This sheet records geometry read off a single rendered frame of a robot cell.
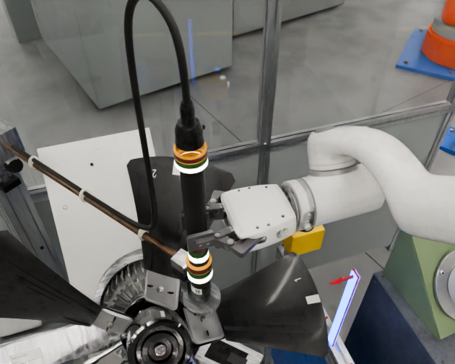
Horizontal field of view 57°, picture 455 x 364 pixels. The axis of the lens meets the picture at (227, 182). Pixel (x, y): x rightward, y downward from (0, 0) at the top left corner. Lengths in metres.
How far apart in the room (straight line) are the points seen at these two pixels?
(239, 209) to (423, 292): 0.69
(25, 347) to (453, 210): 0.83
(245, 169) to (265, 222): 0.99
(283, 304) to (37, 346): 0.52
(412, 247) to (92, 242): 0.80
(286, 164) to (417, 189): 1.13
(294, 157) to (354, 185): 0.99
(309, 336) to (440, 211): 0.46
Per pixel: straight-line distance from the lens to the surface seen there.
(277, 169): 1.69
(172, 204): 0.82
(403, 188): 0.60
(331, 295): 2.37
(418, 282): 1.23
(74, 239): 1.06
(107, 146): 1.04
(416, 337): 1.27
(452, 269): 1.24
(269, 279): 0.95
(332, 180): 0.68
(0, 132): 1.09
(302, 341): 0.93
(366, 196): 0.71
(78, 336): 1.00
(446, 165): 3.36
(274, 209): 0.66
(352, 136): 0.64
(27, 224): 1.41
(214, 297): 0.81
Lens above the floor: 1.97
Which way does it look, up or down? 44 degrees down
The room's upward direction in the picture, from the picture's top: straight up
